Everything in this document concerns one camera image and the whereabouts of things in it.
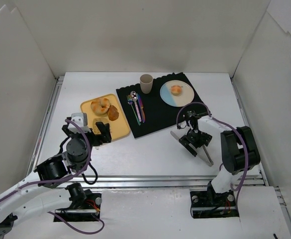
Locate stainless steel tongs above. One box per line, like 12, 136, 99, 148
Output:
170, 131, 214, 167

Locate small round bread roll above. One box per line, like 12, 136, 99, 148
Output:
171, 85, 183, 96

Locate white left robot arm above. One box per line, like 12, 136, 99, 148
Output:
0, 118, 111, 238

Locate seeded bread slice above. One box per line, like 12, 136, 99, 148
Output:
93, 118, 109, 134

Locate yellow serving tray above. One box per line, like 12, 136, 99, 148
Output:
80, 94, 130, 141

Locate brown glazed pastry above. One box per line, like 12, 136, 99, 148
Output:
107, 105, 119, 121

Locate bagel with orange patches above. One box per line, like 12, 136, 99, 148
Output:
91, 98, 110, 115

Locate iridescent fork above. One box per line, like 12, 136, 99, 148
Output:
127, 95, 141, 125

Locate iridescent knife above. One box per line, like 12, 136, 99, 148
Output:
137, 94, 145, 123

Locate white and blue plate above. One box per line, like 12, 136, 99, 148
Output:
160, 80, 195, 107

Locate black placemat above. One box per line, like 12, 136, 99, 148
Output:
116, 73, 206, 138

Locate beige cup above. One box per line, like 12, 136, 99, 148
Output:
140, 74, 153, 94

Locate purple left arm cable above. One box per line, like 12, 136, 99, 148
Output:
0, 119, 105, 235

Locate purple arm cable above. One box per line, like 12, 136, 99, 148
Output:
176, 102, 251, 192
0, 119, 105, 235

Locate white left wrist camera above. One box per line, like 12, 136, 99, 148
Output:
67, 113, 91, 133

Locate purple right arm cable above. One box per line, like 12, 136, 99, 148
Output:
176, 102, 251, 192

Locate silver spoon pink handle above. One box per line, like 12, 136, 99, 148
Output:
130, 91, 142, 122

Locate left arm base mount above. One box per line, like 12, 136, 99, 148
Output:
54, 183, 101, 222

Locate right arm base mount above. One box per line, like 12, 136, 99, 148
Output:
190, 187, 239, 219

